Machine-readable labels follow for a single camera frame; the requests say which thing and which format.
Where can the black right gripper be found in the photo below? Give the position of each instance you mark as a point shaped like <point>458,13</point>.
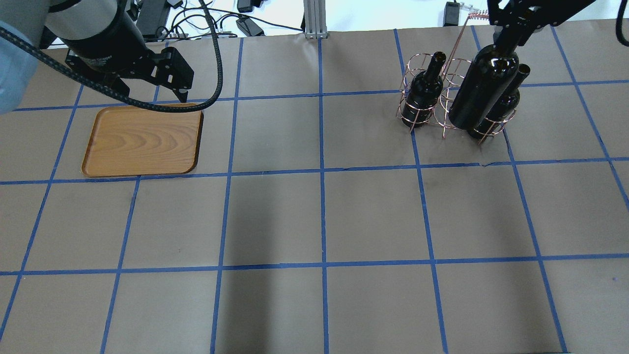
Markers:
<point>525,14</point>

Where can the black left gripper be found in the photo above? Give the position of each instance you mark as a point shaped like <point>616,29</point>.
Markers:
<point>104,35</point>

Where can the dark wine bottle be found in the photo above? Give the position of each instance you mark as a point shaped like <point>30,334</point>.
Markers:
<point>504,107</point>
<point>489,74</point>
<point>423,93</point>

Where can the wooden tray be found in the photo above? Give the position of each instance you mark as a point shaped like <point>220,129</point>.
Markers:
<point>128,141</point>

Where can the black power adapter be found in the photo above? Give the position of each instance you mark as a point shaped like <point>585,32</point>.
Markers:
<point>248,27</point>

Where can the copper wire bottle basket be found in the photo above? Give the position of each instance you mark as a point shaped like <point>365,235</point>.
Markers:
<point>453,73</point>

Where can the aluminium frame post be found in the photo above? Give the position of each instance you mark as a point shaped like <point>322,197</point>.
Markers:
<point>315,19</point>

